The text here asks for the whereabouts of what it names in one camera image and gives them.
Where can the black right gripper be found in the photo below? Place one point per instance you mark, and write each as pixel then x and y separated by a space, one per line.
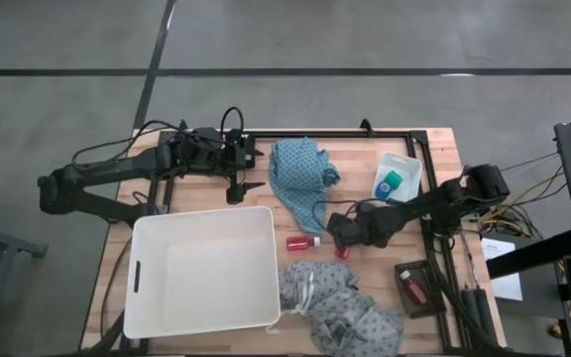
pixel 347 230

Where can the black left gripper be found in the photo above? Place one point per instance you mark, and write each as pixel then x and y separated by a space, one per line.
pixel 213 154

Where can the red medicine bottle white cap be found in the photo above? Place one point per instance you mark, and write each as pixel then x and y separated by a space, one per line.
pixel 414 290
pixel 300 243
pixel 343 254

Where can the teal star-patterned gown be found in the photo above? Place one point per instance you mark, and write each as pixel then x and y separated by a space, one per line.
pixel 298 168

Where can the blue bandage roll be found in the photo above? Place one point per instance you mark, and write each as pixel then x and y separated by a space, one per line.
pixel 383 190

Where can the green bandage roll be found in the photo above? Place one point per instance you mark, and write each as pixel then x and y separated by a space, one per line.
pixel 393 179

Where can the grey striped patterned gown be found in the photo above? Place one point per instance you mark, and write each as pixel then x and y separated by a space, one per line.
pixel 335 307

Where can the small white plastic bin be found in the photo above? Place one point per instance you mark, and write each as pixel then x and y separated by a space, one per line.
pixel 409 171

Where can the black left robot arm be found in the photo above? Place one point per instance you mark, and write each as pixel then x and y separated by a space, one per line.
pixel 112 168

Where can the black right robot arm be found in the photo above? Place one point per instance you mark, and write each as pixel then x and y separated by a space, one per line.
pixel 414 208

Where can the black first aid kit pouch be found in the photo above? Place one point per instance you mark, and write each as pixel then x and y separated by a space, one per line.
pixel 251 149

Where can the dark grey shallow tray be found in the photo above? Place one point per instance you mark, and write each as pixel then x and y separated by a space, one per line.
pixel 407 310

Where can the white woven plastic basket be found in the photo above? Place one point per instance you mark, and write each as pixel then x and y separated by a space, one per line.
pixel 216 277

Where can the black cylindrical tool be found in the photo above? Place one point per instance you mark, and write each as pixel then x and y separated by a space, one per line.
pixel 484 312
pixel 468 307

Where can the white paper sheet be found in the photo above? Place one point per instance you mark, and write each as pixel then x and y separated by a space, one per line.
pixel 508 290

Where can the black stand beam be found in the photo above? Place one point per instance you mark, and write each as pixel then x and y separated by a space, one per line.
pixel 528 255

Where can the small yellow object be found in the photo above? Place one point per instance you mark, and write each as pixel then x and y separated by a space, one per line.
pixel 556 331

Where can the black aluminium table frame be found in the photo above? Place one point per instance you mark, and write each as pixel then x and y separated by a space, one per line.
pixel 315 134

